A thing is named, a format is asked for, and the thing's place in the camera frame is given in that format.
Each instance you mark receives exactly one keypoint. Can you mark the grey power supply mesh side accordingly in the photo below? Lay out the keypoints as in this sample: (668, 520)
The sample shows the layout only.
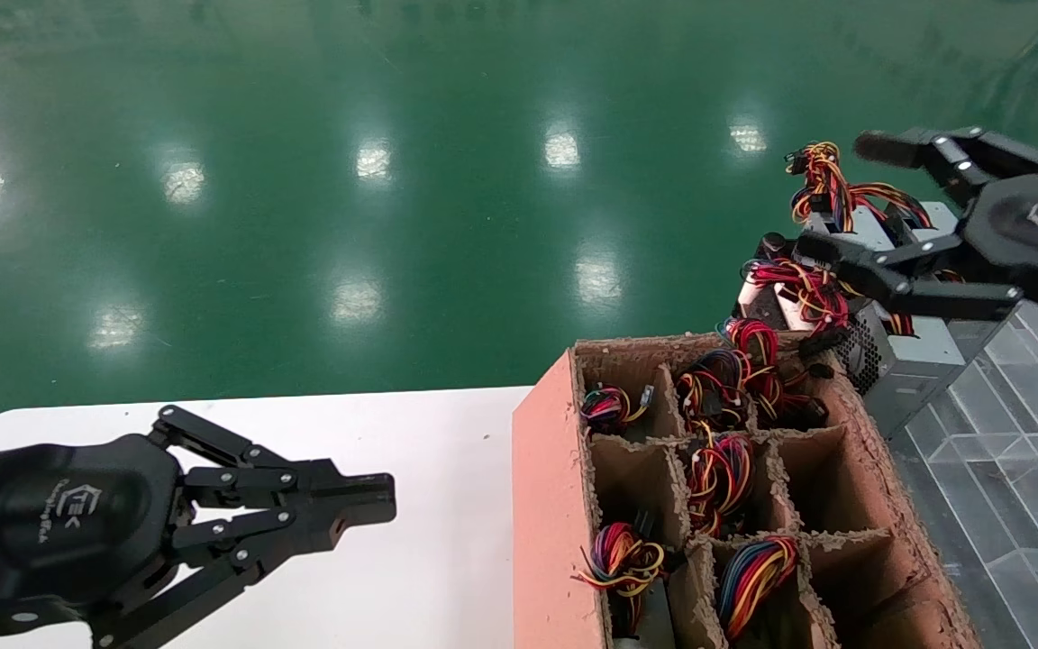
(992, 335)

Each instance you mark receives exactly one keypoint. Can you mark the black pipe connector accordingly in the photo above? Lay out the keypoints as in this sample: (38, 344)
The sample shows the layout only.
(773, 245)

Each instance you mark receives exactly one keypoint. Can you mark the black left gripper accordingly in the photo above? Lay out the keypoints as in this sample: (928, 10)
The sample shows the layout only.
(41, 523)

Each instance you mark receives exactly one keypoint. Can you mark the white rack pipe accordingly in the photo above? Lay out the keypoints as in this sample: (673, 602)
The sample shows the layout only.
(789, 313)
(749, 296)

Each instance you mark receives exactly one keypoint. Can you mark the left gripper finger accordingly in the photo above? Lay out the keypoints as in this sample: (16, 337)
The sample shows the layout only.
(312, 479)

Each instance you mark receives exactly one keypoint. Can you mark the divided cardboard box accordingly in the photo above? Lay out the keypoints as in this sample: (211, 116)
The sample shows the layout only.
(550, 505)

